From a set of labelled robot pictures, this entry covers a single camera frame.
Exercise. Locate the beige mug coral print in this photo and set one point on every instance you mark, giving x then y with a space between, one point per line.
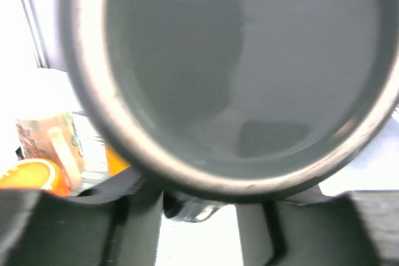
53 136

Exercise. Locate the dark green mug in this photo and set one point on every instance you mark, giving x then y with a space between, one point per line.
234 101

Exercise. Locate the orange mug black handle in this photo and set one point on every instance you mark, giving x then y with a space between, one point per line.
36 173

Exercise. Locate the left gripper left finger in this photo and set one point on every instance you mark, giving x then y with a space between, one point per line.
114 223

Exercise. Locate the yellow mug black handle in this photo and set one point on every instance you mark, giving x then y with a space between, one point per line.
115 163

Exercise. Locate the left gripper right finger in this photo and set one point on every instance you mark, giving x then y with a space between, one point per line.
353 228

